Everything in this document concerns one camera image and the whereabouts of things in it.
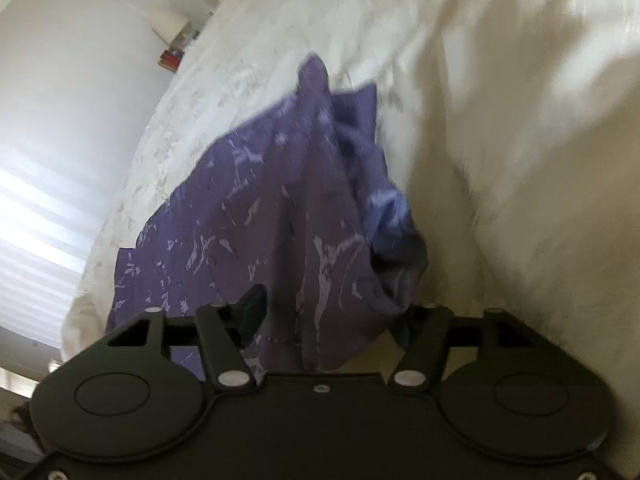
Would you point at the white bed cover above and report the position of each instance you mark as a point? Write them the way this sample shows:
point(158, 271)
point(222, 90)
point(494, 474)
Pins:
point(450, 60)

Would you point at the red box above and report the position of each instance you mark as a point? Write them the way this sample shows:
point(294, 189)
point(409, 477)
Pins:
point(170, 59)

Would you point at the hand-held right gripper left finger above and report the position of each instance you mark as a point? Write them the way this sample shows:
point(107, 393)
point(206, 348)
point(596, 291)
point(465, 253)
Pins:
point(254, 306)

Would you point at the white curtain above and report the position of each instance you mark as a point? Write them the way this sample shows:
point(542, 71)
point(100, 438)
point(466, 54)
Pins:
point(60, 110)

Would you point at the purple patterned dress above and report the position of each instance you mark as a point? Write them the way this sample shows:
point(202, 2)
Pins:
point(280, 200)

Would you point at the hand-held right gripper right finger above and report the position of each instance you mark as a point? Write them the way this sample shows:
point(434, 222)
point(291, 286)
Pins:
point(429, 332)

